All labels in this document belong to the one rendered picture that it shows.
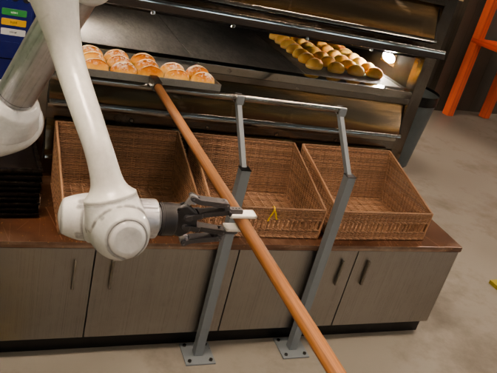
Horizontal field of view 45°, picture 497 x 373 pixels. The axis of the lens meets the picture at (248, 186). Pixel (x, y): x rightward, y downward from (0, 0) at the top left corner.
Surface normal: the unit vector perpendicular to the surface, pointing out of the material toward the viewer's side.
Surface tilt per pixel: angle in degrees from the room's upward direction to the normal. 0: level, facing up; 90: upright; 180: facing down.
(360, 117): 70
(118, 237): 78
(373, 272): 90
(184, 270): 90
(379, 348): 0
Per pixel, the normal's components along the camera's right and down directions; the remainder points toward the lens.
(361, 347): 0.23, -0.87
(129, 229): 0.41, 0.33
